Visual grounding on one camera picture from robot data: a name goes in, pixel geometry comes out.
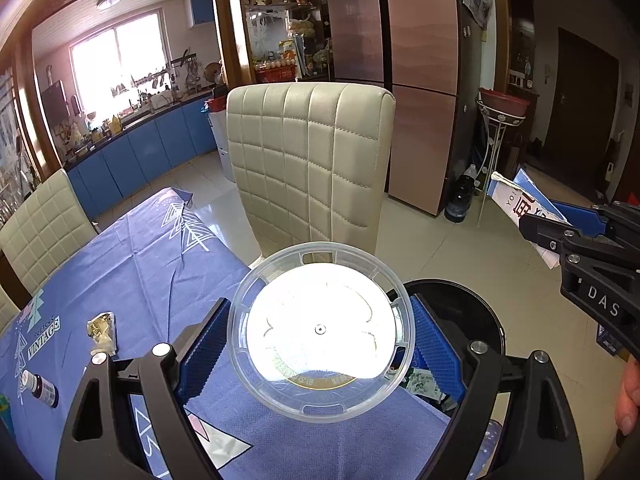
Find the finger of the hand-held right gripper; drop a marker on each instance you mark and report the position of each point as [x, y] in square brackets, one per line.
[620, 220]
[545, 232]

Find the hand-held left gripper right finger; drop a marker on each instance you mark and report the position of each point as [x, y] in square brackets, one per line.
[436, 347]

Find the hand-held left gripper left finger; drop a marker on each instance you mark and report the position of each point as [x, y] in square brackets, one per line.
[200, 355]

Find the green white carton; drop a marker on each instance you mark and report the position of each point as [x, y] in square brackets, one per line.
[422, 385]

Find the white blue paper packet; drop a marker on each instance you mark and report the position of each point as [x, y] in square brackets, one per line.
[520, 195]

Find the black trash bin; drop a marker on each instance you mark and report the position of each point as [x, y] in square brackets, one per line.
[460, 300]

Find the clear round plastic lid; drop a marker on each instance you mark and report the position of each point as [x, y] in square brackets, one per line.
[320, 330]

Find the person's right hand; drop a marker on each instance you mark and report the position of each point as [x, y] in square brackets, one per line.
[631, 395]

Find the white metal stand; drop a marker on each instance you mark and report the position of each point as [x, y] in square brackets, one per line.
[492, 160]

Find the dark blue water jug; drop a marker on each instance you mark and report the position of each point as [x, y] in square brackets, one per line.
[460, 200]

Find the blue printed tablecloth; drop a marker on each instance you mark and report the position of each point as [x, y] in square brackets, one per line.
[150, 270]

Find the crumpled clear gold wrapper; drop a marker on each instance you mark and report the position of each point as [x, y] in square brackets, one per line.
[102, 335]

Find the dark wooden door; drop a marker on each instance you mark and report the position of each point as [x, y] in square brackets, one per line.
[585, 110]

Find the red basin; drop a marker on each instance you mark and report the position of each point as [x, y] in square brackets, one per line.
[502, 102]

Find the small dark bottle white cap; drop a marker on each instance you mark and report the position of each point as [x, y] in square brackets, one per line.
[40, 389]

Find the copper refrigerator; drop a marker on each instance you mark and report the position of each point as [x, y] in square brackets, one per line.
[420, 110]

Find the cream quilted chair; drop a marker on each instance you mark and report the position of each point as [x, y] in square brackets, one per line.
[6, 310]
[310, 170]
[40, 230]

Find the teal printed packet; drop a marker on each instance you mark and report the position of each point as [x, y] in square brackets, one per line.
[4, 410]

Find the blue kitchen cabinets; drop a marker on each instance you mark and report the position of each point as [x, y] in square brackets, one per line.
[140, 155]

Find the white appliance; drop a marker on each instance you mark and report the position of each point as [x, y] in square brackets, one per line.
[222, 145]

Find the red egg crate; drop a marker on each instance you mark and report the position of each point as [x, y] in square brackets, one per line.
[275, 72]

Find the kitchen window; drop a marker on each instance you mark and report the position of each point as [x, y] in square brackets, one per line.
[120, 60]

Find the wooden display cabinet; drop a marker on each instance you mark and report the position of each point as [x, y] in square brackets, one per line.
[270, 20]

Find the round ceiling lamp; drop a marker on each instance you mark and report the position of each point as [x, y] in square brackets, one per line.
[109, 1]

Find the blue wall cabinet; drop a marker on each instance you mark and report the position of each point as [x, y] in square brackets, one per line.
[201, 6]

